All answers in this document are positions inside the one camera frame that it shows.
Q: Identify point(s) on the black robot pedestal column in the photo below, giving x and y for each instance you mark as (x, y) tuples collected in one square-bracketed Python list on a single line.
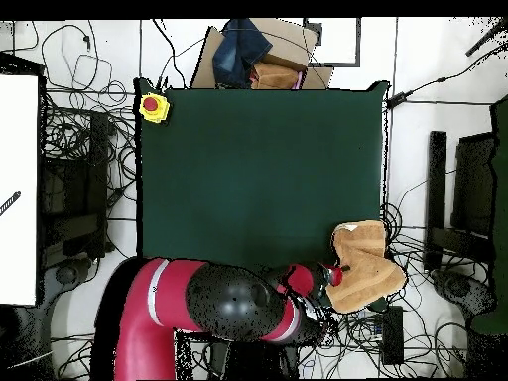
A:
[(238, 361)]

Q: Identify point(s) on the black power adapter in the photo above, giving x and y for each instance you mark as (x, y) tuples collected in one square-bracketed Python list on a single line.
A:
[(397, 99)]

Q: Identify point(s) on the dark green table cloth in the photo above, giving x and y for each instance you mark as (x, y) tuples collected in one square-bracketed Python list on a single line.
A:
[(238, 178)]

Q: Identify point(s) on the black power strip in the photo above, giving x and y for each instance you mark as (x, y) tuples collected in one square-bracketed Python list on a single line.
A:
[(393, 337)]

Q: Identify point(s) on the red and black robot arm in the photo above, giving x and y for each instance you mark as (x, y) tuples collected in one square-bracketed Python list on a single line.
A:
[(139, 317)]

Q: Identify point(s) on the thin black rectangular frame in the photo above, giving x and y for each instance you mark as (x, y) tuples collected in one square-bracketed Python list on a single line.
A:
[(337, 64)]

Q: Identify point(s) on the black floor base foot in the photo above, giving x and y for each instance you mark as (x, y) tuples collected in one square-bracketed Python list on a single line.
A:
[(456, 285), (65, 274)]

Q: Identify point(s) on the tan terry towel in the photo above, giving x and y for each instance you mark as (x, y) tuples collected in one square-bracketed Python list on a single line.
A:
[(365, 270)]

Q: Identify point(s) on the orange folded cloth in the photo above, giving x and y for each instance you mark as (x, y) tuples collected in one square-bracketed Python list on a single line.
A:
[(274, 77)]

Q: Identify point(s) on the blue denim jeans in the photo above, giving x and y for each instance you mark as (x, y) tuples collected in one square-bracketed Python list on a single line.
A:
[(238, 51)]

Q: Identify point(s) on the yellow emergency stop button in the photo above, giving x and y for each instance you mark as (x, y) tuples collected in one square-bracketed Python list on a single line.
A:
[(158, 115)]

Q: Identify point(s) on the black floor stand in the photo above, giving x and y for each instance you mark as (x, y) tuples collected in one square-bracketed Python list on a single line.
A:
[(99, 178), (436, 178)]

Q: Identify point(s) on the striped black rod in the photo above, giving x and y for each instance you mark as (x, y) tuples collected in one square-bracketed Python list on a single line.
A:
[(10, 203)]

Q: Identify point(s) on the brown cardboard box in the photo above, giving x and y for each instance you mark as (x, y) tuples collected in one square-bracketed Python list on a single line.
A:
[(289, 43)]

